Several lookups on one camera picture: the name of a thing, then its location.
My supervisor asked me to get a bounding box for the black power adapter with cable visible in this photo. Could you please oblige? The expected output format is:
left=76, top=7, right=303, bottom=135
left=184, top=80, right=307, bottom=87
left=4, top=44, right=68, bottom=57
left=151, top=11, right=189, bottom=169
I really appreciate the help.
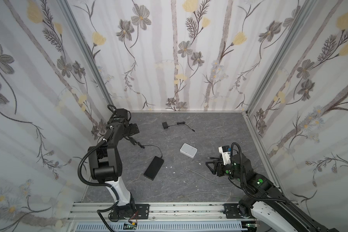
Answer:
left=125, top=137, right=163, bottom=158

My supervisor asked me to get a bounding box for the grey ethernet cable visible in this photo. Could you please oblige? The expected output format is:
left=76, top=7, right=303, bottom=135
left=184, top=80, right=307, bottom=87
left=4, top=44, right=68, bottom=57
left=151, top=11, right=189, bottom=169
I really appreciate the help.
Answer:
left=178, top=168, right=241, bottom=198

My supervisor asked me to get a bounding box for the black network switch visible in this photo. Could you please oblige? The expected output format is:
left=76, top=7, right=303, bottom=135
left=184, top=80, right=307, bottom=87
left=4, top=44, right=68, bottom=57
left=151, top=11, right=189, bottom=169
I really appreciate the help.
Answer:
left=144, top=156, right=164, bottom=181

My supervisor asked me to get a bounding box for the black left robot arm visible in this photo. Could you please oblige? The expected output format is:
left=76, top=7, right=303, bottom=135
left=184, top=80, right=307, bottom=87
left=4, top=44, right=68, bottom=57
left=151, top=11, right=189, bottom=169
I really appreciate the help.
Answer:
left=77, top=104, right=145, bottom=221

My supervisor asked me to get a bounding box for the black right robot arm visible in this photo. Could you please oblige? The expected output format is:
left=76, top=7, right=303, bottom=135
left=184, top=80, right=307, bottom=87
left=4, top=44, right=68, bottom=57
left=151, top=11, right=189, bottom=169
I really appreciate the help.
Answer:
left=206, top=143, right=337, bottom=232

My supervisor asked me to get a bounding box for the far black power adapter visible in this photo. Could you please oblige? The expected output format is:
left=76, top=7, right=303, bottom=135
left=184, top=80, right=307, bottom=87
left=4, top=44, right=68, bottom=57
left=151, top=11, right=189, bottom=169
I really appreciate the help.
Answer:
left=162, top=121, right=195, bottom=132

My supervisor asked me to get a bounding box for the white network switch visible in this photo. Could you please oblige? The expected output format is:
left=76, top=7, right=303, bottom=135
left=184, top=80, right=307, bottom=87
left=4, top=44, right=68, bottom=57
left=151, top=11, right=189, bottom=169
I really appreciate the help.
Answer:
left=180, top=143, right=198, bottom=159

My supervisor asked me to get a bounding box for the white slotted cable duct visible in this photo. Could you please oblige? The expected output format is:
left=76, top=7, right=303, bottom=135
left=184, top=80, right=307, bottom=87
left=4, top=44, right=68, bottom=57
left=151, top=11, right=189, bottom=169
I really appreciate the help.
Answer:
left=75, top=221, right=250, bottom=232

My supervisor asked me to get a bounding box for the aluminium mounting rail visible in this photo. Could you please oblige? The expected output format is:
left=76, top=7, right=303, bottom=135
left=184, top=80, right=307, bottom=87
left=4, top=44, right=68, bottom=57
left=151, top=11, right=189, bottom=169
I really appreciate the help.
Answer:
left=67, top=202, right=231, bottom=222

